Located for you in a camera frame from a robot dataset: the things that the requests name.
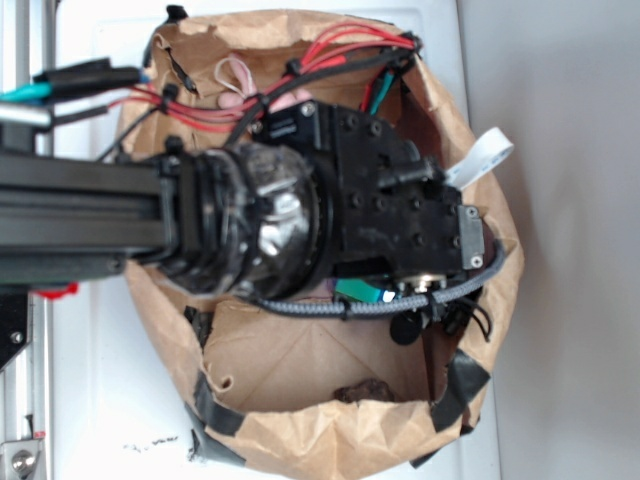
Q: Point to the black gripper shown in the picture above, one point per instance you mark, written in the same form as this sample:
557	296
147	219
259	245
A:
384	212

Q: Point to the green rectangular block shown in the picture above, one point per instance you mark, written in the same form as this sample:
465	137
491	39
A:
361	291

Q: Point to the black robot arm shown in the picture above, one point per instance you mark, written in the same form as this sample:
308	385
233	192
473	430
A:
224	220

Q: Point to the dark brown rock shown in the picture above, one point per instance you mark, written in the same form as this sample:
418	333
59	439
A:
369	389

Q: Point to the brown paper bag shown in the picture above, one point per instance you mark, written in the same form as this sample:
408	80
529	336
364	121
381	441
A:
260	391

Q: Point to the pink plush bunny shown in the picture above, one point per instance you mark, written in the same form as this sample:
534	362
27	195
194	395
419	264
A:
238	86

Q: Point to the black metal bracket plate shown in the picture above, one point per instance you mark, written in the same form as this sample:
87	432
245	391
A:
16	320

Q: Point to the aluminium frame rail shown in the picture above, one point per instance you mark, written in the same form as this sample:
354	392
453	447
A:
25	384

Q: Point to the silver corner bracket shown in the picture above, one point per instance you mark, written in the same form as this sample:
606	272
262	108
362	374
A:
22	460

